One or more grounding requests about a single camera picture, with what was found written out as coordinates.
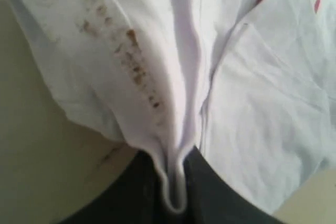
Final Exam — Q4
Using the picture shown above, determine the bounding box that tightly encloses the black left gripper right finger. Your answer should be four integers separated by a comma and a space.
183, 148, 282, 224

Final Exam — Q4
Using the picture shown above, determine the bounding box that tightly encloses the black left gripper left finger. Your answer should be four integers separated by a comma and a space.
61, 150, 169, 224

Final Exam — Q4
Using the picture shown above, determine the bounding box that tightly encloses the white t-shirt red lettering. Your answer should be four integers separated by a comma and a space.
9, 0, 335, 214

